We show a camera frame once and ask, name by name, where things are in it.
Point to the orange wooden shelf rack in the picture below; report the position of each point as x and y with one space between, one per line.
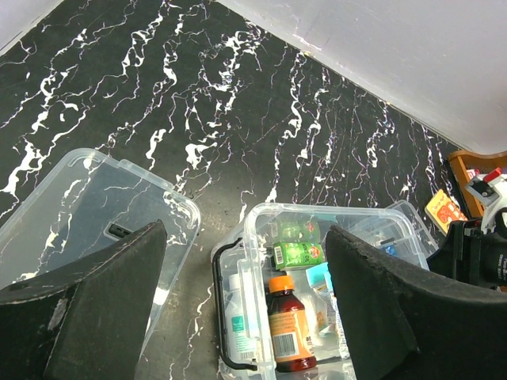
464 165

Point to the orange plaster packet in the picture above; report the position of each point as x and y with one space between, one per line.
442 211

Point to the clear first aid box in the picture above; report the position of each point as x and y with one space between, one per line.
248 248

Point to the orange brown medicine bottle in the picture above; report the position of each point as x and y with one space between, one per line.
289 328

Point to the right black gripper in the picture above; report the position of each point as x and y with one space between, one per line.
470 256

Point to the white blue gauze packet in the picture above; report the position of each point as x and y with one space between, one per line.
332 319

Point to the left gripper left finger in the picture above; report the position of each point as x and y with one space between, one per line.
86 319

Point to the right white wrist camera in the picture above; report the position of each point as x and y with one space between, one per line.
490 190

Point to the clear compartment organizer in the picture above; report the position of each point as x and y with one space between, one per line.
398 224

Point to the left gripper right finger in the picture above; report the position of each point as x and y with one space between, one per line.
404 322

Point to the clear box lid with handle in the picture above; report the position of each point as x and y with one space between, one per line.
88 202

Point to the blue white spray bottle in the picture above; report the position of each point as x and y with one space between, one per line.
389 249

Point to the red white medicine box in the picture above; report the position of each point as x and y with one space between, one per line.
472 173

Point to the green wind oil box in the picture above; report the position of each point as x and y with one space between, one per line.
296 244

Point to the teal bandage packet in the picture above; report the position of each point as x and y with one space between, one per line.
319 275

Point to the white green capped bottle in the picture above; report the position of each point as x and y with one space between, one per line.
241 319

